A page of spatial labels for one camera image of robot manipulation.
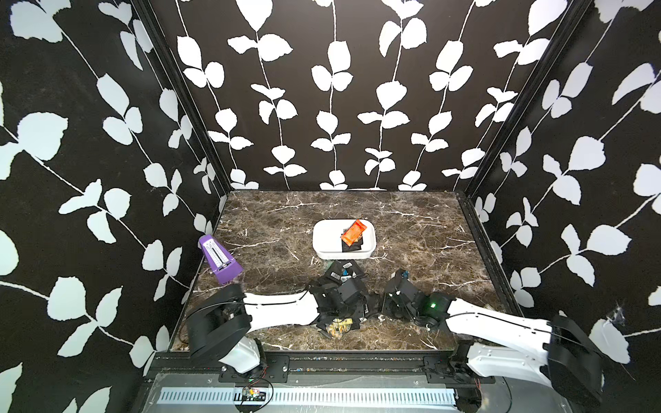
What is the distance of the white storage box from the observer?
39.2 inches

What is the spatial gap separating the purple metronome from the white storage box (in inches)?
12.3

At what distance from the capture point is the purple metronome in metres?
0.83
